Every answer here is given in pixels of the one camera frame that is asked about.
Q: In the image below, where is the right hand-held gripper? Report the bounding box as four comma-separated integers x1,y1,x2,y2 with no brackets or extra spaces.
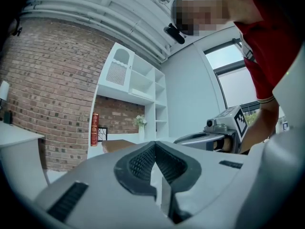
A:
173,104,249,154

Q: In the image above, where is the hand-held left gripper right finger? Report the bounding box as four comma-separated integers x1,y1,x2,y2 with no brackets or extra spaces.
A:
154,140,270,229

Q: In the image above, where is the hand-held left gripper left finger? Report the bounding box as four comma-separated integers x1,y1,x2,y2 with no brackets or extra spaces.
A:
32,140,173,229

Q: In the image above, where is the person's right forearm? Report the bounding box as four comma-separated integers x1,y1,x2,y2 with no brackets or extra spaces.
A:
240,98,281,155

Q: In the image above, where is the person's right hand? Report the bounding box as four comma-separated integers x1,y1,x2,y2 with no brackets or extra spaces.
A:
212,137,233,151

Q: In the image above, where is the red book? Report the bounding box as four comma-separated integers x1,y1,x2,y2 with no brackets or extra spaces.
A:
91,112,100,147

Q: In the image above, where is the white vase with flowers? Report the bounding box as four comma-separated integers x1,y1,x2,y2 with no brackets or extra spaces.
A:
132,114,148,142

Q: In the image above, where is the black framed window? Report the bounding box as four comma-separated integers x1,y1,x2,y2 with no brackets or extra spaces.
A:
204,41,262,110

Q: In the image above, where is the white shelf unit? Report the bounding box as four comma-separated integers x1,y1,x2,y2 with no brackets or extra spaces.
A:
87,42,171,160

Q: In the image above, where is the white side table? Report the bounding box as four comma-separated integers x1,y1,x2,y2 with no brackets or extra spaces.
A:
0,121,51,193

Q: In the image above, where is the small black box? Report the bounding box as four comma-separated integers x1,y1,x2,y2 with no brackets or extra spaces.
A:
3,111,13,125

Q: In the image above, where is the person's red shirt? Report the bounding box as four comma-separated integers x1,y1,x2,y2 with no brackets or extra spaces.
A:
234,0,305,104

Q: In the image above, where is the person's head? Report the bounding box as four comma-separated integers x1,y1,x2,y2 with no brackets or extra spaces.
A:
171,0,237,37

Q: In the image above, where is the white shade table lamp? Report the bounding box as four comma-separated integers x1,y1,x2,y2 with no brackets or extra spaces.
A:
0,80,10,111

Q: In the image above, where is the black picture frame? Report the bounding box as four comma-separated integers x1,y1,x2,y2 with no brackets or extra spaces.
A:
97,126,109,143

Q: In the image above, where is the black head camera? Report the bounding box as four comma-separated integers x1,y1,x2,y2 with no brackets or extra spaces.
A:
163,22,186,45

